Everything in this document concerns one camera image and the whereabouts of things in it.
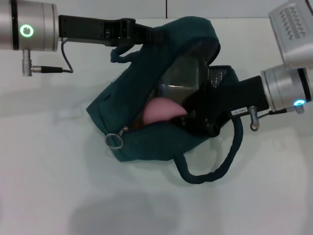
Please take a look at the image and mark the pink toy peach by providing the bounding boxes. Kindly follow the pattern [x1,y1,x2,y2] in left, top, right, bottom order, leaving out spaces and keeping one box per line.
[142,97,188,128]

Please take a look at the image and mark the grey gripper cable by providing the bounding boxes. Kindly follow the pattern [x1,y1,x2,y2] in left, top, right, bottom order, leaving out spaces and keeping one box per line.
[22,36,74,77]
[248,105,290,131]

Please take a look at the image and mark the clear plastic container blue seal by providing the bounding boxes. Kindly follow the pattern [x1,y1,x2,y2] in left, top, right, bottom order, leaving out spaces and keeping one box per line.
[153,40,211,104]

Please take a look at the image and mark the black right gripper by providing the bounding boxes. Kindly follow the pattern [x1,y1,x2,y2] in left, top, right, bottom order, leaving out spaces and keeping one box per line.
[170,74,270,137]

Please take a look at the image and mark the grey right gripper cable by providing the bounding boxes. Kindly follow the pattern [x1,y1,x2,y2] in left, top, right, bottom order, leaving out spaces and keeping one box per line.
[248,105,290,131]

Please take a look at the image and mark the grey left gripper cable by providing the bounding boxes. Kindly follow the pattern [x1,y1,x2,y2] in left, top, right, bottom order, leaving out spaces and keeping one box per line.
[22,36,74,77]

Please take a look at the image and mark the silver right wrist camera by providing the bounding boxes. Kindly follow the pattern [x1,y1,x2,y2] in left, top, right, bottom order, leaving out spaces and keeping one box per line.
[268,0,313,69]

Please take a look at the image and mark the dark teal fabric lunch bag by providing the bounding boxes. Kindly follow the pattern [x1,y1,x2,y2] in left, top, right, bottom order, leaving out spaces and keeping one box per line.
[86,15,245,185]

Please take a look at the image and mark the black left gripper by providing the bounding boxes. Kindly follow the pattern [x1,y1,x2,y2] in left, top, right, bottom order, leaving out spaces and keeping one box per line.
[57,15,165,47]

